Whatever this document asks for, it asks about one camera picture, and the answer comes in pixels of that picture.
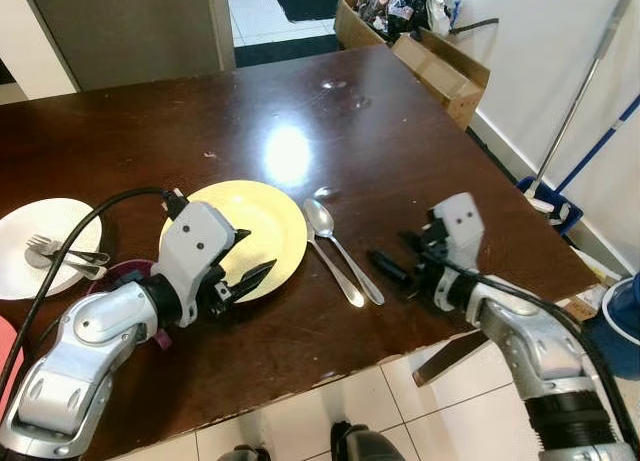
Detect grey door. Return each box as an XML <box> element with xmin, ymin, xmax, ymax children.
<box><xmin>20</xmin><ymin>0</ymin><xmax>237</xmax><ymax>93</ymax></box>

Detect crumpled rubbish bags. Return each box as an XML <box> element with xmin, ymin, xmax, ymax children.
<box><xmin>350</xmin><ymin>0</ymin><xmax>453</xmax><ymax>39</ymax></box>

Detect brown cardboard box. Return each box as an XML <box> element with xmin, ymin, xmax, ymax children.
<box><xmin>334</xmin><ymin>0</ymin><xmax>492</xmax><ymax>131</ymax></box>

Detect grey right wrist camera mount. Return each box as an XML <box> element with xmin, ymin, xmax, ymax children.
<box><xmin>430</xmin><ymin>193</ymin><xmax>487</xmax><ymax>314</ymax></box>

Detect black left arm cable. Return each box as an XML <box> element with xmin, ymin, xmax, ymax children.
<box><xmin>22</xmin><ymin>186</ymin><xmax>191</xmax><ymax>382</ymax></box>

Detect black robot foot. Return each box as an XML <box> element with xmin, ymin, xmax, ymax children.
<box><xmin>329</xmin><ymin>420</ymin><xmax>407</xmax><ymax>461</ymax></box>
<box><xmin>214</xmin><ymin>445</ymin><xmax>272</xmax><ymax>461</ymax></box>

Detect white plate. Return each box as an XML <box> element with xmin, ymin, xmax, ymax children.
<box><xmin>0</xmin><ymin>198</ymin><xmax>104</xmax><ymax>302</ymax></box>

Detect wooden table leg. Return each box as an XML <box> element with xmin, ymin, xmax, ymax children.
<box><xmin>412</xmin><ymin>330</ymin><xmax>492</xmax><ymax>388</ymax></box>

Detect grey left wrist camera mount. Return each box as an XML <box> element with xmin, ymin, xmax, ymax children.
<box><xmin>150</xmin><ymin>200</ymin><xmax>239</xmax><ymax>304</ymax></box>

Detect yellow plate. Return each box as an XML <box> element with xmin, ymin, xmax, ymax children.
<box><xmin>160</xmin><ymin>180</ymin><xmax>309</xmax><ymax>304</ymax></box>

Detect blue dustpan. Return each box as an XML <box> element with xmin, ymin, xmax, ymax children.
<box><xmin>516</xmin><ymin>175</ymin><xmax>585</xmax><ymax>238</ymax></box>

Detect silver fork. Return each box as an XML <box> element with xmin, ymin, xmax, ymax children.
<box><xmin>24</xmin><ymin>234</ymin><xmax>112</xmax><ymax>282</ymax></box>

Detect pink object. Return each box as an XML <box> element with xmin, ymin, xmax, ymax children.
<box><xmin>0</xmin><ymin>315</ymin><xmax>24</xmax><ymax>414</ymax></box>

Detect silver spoon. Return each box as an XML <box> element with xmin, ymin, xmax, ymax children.
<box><xmin>303</xmin><ymin>198</ymin><xmax>386</xmax><ymax>307</ymax></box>

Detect slim silver cutlery piece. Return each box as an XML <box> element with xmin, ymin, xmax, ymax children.
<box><xmin>306</xmin><ymin>231</ymin><xmax>367</xmax><ymax>309</ymax></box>

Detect blue mop handle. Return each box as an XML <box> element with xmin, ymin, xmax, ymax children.
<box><xmin>553</xmin><ymin>94</ymin><xmax>640</xmax><ymax>197</ymax></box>

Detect silver handled broom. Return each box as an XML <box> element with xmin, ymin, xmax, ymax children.
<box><xmin>524</xmin><ymin>0</ymin><xmax>634</xmax><ymax>214</ymax></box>

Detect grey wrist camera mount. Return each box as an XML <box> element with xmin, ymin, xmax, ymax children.
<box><xmin>430</xmin><ymin>193</ymin><xmax>487</xmax><ymax>314</ymax></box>
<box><xmin>150</xmin><ymin>200</ymin><xmax>239</xmax><ymax>304</ymax></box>

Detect blue bucket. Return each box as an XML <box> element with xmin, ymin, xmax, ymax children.
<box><xmin>582</xmin><ymin>275</ymin><xmax>640</xmax><ymax>383</ymax></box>

